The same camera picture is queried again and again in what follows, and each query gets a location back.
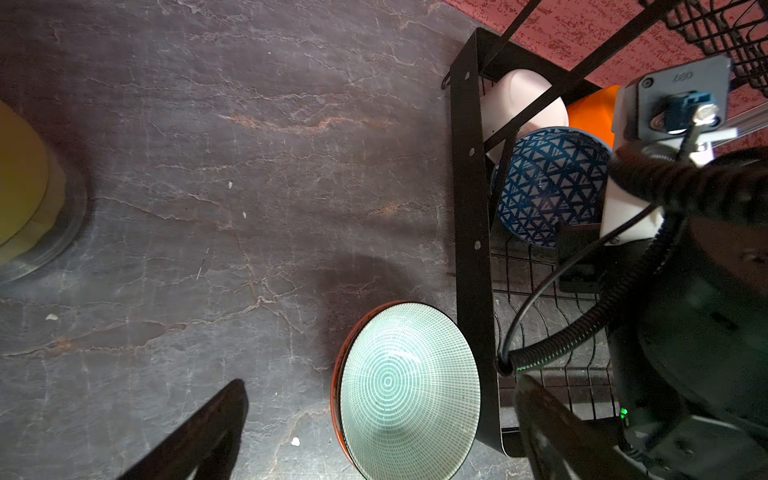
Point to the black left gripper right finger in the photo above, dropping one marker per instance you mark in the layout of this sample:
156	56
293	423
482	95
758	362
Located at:
558	444

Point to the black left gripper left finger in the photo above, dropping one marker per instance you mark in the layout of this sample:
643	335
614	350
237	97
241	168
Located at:
205	446

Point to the blue triangle pattern bowl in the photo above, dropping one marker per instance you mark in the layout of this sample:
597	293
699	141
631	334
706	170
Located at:
557	176

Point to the orange plastic bowl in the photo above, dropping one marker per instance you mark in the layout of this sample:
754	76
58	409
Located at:
594	114

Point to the white ceramic bowl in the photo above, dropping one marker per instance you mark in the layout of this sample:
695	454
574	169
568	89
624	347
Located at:
511	95

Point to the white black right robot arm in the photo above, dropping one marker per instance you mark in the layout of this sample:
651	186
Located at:
686	326

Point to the patterned bowl stack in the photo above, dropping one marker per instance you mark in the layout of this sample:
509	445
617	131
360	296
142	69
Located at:
335	395

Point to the mint concentric line bowl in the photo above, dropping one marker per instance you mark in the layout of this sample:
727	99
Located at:
410	395

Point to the yellow-green pen cup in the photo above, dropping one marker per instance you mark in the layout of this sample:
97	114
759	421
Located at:
44	199

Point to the black wire dish rack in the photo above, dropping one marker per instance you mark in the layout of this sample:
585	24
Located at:
736	29

